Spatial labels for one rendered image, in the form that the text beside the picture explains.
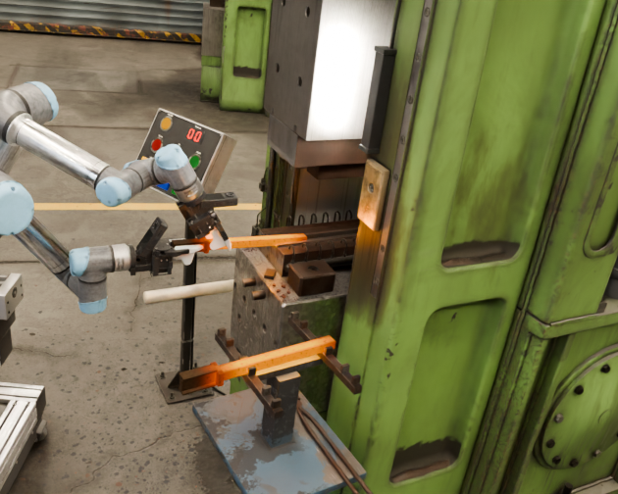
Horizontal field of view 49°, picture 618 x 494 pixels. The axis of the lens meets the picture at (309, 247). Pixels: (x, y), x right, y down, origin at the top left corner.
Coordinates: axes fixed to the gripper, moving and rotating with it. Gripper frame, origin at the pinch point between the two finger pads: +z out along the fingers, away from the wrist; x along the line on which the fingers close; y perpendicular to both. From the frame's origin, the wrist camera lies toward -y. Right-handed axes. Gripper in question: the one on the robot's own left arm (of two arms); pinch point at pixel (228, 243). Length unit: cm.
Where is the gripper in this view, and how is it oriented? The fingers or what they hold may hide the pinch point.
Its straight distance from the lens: 200.3
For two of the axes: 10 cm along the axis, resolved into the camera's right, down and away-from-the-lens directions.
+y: -8.4, 5.3, -1.6
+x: 4.3, 4.6, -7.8
